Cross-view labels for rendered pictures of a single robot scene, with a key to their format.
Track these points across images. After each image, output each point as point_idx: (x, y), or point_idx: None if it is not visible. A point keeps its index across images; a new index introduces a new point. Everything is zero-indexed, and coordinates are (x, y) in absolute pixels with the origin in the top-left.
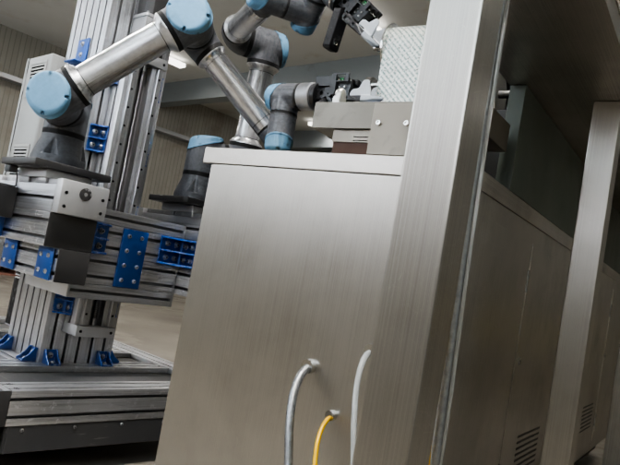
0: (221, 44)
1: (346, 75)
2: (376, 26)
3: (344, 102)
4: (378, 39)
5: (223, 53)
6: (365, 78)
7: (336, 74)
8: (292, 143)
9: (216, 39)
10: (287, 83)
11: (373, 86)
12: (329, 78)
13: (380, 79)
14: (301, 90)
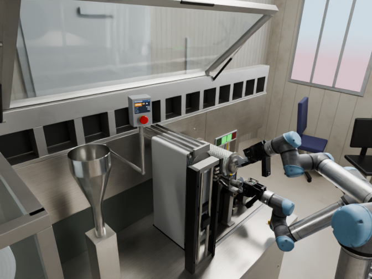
0: (341, 197)
1: (251, 179)
2: (244, 155)
3: (247, 179)
4: (241, 161)
5: (337, 201)
6: (242, 182)
7: (256, 180)
8: (269, 222)
9: (345, 194)
10: (282, 197)
11: None
12: (259, 184)
13: (235, 175)
14: (272, 194)
